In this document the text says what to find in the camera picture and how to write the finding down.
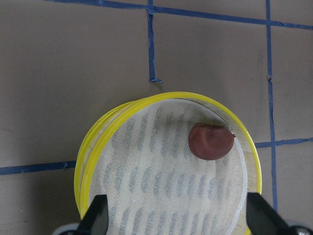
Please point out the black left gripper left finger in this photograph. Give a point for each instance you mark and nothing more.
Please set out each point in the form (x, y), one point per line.
(95, 221)

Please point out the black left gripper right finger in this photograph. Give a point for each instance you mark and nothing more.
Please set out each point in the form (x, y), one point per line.
(262, 219)

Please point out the brown bun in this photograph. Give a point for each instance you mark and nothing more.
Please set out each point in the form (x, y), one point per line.
(210, 142)

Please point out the yellow bamboo steamer far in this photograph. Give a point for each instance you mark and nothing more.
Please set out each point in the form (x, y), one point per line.
(138, 155)

